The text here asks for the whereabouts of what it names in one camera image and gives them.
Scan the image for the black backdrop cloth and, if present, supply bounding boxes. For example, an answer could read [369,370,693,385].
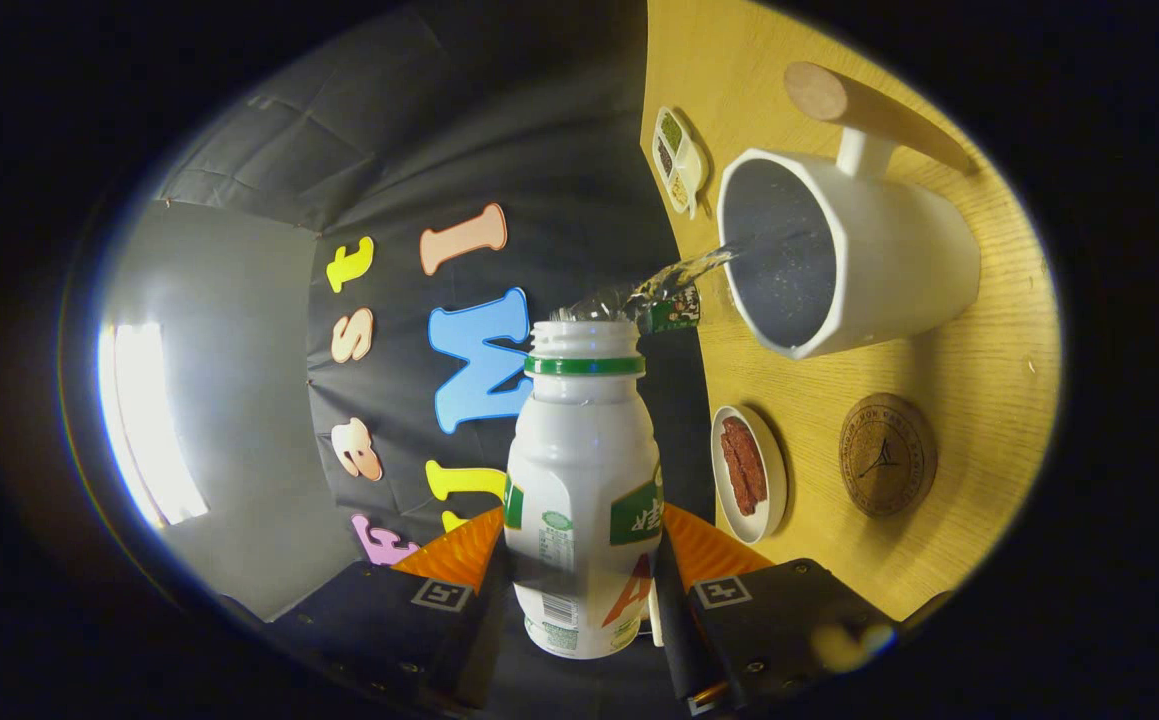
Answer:
[154,0,720,601]

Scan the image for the round white plate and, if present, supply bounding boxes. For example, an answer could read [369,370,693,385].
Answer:
[710,405,789,546]

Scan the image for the white juice bottle green label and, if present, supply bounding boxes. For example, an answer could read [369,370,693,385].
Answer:
[502,320,664,661]

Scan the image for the white cup wooden handle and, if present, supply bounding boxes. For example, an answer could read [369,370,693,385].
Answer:
[716,62,982,361]

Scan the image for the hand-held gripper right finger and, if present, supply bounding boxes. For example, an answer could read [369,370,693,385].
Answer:
[652,503,905,716]

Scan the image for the round cork coaster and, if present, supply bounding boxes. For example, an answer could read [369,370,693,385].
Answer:
[839,392,938,518]

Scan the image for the clear plastic water bottle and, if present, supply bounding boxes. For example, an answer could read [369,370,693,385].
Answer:
[549,243,740,337]

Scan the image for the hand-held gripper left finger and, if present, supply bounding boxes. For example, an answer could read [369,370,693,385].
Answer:
[274,505,512,716]

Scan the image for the wooden table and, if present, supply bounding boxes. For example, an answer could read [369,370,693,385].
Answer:
[644,0,1062,621]

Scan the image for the red meat slices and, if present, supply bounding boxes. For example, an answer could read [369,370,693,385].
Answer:
[720,417,769,517]

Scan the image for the white divided tray with beans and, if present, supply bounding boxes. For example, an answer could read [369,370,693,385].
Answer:
[651,106,708,219]

